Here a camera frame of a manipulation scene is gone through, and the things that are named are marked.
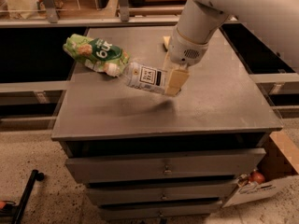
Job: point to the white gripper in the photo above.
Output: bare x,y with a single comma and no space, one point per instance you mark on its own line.
185,51

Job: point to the clear plastic water bottle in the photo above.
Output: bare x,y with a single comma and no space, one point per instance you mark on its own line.
139,76

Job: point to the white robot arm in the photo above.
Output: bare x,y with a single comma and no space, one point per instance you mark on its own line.
274,22

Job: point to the yellow sponge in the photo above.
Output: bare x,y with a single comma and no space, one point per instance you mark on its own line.
166,42

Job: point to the green snack bag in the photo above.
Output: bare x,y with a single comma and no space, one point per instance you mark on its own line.
97,54

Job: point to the grey drawer cabinet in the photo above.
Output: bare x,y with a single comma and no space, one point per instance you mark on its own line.
219,108

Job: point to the middle grey drawer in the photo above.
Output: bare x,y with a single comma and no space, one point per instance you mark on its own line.
161,192

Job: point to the grey drawer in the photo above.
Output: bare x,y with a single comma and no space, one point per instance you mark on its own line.
147,210
164,165
161,192

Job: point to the top grey drawer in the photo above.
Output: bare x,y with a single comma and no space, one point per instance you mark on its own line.
164,165

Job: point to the red onion in box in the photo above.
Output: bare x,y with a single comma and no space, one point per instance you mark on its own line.
257,177

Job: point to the bottom grey drawer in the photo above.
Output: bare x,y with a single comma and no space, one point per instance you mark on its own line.
147,210

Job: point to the cardboard box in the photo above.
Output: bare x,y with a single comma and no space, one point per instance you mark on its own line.
280,167

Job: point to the black stand leg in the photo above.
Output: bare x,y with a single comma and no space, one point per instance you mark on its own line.
34,176

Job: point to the metal shelf rail frame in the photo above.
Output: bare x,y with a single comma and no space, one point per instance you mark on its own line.
72,10

